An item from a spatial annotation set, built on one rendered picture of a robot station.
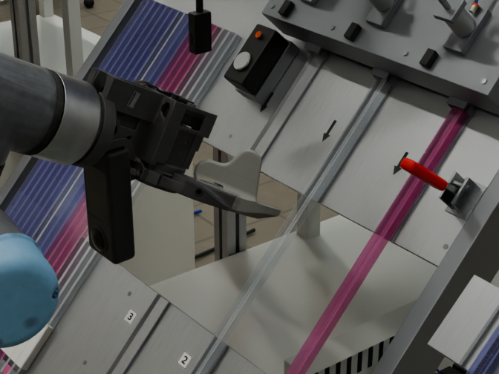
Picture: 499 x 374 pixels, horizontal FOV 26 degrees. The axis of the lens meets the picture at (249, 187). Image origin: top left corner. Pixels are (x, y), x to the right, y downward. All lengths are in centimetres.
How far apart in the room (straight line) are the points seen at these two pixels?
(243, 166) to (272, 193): 244
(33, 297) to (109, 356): 50
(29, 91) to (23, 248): 16
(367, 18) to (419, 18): 6
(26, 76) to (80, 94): 5
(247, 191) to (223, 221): 79
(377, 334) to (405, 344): 52
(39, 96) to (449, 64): 41
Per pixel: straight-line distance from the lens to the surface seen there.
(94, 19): 525
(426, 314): 102
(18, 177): 151
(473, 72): 105
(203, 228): 323
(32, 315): 78
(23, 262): 76
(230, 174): 100
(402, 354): 102
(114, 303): 129
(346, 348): 150
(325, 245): 185
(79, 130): 91
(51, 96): 89
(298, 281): 174
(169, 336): 121
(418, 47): 110
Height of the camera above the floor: 150
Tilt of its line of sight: 26 degrees down
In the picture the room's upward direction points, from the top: straight up
